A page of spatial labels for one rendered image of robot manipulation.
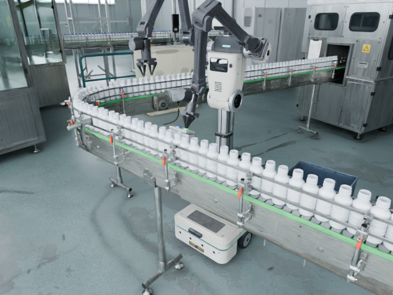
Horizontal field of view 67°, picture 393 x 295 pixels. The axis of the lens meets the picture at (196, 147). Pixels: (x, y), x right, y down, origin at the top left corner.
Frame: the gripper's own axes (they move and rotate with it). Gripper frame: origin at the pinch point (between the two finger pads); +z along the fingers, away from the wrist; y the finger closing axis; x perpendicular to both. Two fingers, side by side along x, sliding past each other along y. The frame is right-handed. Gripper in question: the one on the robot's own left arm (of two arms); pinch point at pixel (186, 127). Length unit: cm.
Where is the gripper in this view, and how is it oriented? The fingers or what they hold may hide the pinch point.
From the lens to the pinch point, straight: 172.1
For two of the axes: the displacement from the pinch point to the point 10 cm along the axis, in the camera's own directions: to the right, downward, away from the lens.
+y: 7.6, 2.6, -5.9
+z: -2.1, 9.7, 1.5
